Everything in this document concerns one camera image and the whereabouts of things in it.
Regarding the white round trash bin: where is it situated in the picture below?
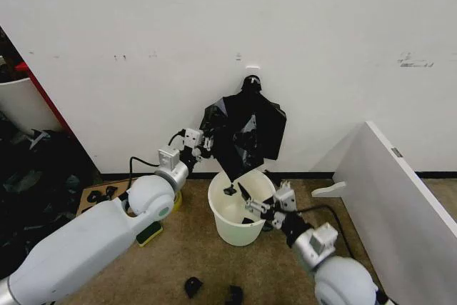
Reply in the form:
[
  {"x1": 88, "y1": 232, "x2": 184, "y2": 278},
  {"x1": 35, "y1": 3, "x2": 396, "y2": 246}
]
[{"x1": 207, "y1": 171, "x2": 278, "y2": 248}]

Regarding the yellow green sponge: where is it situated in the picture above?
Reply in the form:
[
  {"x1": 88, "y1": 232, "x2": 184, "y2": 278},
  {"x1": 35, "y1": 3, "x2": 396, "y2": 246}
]
[{"x1": 135, "y1": 221, "x2": 164, "y2": 248}]

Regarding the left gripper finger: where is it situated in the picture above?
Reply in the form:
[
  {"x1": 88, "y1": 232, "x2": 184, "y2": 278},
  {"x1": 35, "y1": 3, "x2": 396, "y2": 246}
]
[
  {"x1": 192, "y1": 147, "x2": 215, "y2": 160},
  {"x1": 201, "y1": 129, "x2": 216, "y2": 149}
]

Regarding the small white plastic piece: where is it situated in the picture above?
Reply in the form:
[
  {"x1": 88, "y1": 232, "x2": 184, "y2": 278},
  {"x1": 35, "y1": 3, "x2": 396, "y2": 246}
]
[{"x1": 29, "y1": 128, "x2": 51, "y2": 151}]

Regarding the white curved bracket piece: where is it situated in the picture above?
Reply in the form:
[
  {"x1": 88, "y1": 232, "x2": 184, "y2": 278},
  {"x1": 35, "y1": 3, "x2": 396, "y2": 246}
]
[{"x1": 311, "y1": 181, "x2": 347, "y2": 199}]

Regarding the red partition edge strip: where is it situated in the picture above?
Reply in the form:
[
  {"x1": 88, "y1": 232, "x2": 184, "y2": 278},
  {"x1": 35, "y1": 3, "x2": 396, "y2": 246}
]
[{"x1": 14, "y1": 61, "x2": 103, "y2": 177}]

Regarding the pile of black bags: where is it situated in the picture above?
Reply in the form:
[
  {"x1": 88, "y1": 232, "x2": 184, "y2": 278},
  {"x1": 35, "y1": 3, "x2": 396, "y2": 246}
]
[{"x1": 0, "y1": 119, "x2": 101, "y2": 259}]

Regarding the dark clutter with red item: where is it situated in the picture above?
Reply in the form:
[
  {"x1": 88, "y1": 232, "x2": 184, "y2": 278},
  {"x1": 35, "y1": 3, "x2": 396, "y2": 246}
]
[{"x1": 0, "y1": 26, "x2": 29, "y2": 83}]

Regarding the brown cardboard sheet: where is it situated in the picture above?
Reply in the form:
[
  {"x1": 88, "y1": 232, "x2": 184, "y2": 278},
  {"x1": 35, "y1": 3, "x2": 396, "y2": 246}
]
[{"x1": 76, "y1": 176, "x2": 144, "y2": 219}]

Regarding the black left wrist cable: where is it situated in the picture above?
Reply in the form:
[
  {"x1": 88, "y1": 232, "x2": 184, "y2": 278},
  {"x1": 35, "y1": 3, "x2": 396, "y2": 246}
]
[{"x1": 128, "y1": 132, "x2": 186, "y2": 191}]

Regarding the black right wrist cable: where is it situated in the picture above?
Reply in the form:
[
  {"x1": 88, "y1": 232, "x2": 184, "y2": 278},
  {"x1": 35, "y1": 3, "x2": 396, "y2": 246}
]
[{"x1": 295, "y1": 204, "x2": 356, "y2": 259}]

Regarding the large white board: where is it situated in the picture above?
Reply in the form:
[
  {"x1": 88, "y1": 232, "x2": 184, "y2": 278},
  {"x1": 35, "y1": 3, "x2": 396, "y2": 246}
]
[{"x1": 331, "y1": 121, "x2": 457, "y2": 305}]

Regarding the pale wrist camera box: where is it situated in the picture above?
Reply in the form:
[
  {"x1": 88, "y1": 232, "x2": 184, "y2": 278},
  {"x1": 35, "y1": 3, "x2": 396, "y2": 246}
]
[
  {"x1": 273, "y1": 181, "x2": 298, "y2": 212},
  {"x1": 183, "y1": 127, "x2": 205, "y2": 149}
]

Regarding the black garbage bag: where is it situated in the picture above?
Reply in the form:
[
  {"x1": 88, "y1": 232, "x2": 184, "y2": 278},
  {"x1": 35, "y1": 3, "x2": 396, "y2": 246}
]
[{"x1": 199, "y1": 90, "x2": 288, "y2": 197}]

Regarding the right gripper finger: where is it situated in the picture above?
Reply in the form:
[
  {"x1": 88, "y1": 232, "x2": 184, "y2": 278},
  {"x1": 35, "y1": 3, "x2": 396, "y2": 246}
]
[
  {"x1": 241, "y1": 216, "x2": 285, "y2": 231},
  {"x1": 237, "y1": 182, "x2": 276, "y2": 214}
]

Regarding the large white storage bin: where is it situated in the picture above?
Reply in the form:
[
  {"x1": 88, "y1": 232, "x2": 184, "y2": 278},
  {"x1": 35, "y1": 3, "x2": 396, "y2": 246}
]
[{"x1": 0, "y1": 76, "x2": 64, "y2": 134}]

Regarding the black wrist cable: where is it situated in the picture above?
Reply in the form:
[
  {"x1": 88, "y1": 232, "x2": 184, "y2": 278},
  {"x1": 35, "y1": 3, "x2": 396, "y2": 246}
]
[
  {"x1": 128, "y1": 132, "x2": 186, "y2": 191},
  {"x1": 295, "y1": 204, "x2": 356, "y2": 259}
]

